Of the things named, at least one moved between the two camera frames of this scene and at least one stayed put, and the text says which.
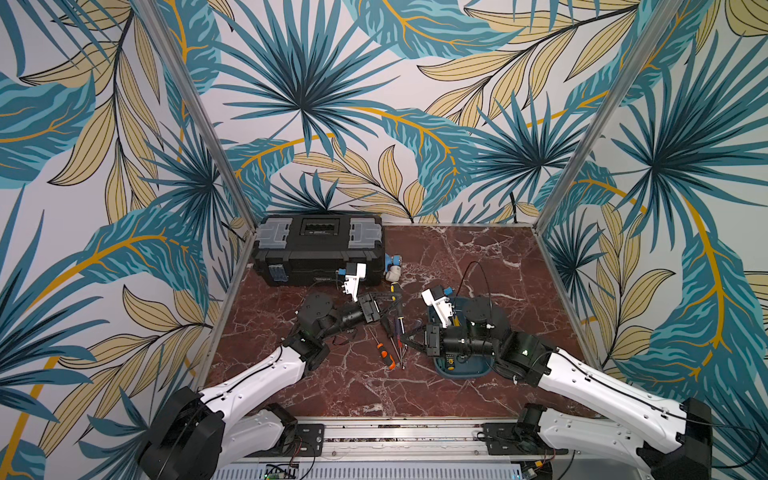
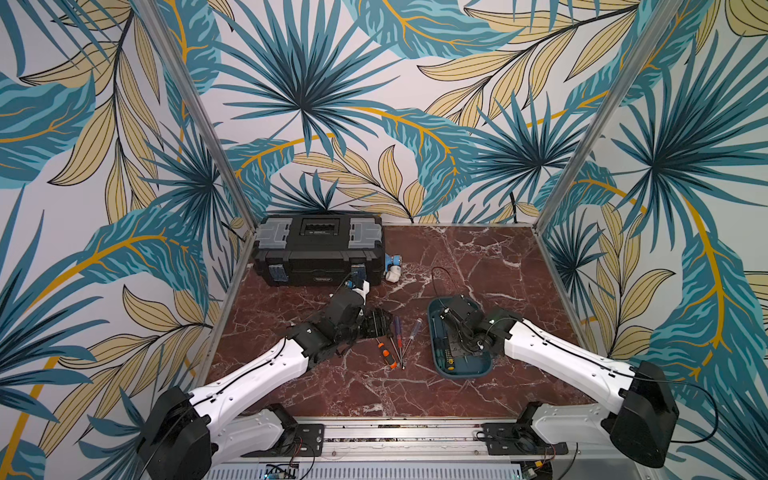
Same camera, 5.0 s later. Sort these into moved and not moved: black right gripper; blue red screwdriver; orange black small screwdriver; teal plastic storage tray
Moved: black right gripper
Not moved: blue red screwdriver; orange black small screwdriver; teal plastic storage tray
